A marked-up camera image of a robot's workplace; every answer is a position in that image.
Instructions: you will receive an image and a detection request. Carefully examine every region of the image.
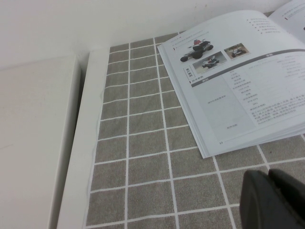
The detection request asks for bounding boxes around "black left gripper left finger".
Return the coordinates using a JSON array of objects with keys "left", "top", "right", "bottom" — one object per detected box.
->
[{"left": 239, "top": 169, "right": 300, "bottom": 229}]

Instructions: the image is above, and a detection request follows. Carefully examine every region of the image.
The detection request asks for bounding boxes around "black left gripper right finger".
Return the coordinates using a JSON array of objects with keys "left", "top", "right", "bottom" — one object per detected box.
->
[{"left": 267, "top": 168, "right": 305, "bottom": 229}]

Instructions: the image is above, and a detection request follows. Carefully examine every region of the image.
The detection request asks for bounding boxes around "white product catalogue book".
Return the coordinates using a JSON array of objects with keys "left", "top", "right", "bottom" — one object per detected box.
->
[{"left": 157, "top": 0, "right": 305, "bottom": 160}]

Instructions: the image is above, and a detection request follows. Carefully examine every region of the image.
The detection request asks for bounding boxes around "grey white-grid tablecloth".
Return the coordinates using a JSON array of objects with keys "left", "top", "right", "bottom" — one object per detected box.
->
[{"left": 82, "top": 28, "right": 305, "bottom": 229}]

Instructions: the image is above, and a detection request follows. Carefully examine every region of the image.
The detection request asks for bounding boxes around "white flat board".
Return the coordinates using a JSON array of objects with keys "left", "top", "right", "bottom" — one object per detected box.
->
[{"left": 0, "top": 54, "right": 82, "bottom": 229}]

